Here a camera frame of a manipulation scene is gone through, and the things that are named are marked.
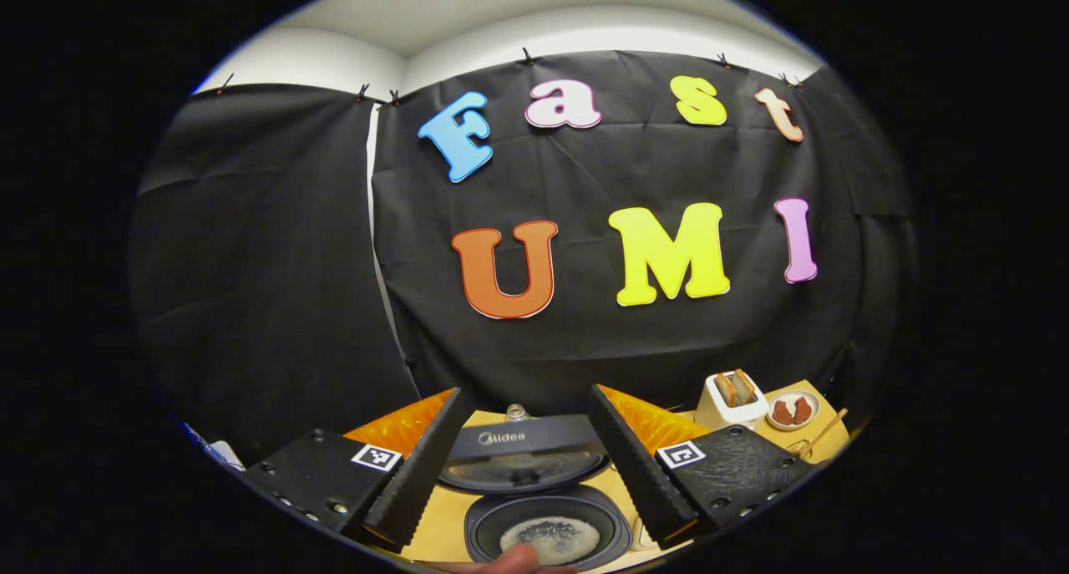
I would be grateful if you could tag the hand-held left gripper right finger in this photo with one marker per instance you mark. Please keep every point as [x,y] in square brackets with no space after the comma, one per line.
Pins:
[639,474]

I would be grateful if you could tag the round white plate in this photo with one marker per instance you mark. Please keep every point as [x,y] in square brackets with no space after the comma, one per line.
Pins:
[792,427]

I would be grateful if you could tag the white rice grains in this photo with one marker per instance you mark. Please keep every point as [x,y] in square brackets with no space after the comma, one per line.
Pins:
[559,536]

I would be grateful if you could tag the white toaster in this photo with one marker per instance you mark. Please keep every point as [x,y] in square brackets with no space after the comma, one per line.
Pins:
[735,415]

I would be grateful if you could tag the white sectioned dish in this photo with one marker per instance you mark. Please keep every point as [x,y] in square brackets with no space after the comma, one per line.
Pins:
[645,534]

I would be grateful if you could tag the brown meat piece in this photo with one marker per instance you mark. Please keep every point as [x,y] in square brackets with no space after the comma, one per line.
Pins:
[782,413]
[802,410]

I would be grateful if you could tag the black backdrop cloth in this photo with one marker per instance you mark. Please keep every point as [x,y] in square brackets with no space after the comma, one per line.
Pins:
[276,265]

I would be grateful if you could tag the dark grey rice cooker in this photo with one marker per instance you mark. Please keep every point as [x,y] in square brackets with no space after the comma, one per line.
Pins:
[522,457]

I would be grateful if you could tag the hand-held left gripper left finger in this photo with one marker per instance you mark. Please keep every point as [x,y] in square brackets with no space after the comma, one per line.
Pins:
[426,474]

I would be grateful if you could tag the wooden spoon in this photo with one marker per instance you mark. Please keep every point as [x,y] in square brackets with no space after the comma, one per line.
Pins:
[831,424]

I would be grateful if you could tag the toasted bread slice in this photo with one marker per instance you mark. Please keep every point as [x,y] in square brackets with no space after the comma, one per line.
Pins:
[725,388]
[745,385]

